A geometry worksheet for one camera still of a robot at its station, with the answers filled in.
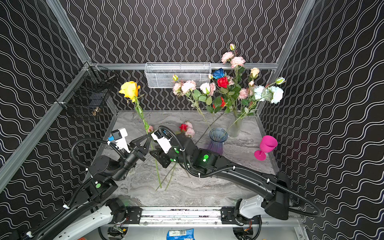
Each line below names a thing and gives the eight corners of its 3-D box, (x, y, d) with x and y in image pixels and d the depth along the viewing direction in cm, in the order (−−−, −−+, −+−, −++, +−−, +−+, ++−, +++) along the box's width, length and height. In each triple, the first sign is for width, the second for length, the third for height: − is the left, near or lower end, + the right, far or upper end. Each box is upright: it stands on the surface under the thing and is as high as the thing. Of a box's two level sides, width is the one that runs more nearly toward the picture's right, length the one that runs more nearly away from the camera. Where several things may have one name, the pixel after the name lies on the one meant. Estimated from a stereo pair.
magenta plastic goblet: (255, 160, 96) (263, 146, 83) (251, 150, 101) (259, 135, 89) (268, 160, 96) (279, 146, 83) (264, 150, 101) (274, 135, 88)
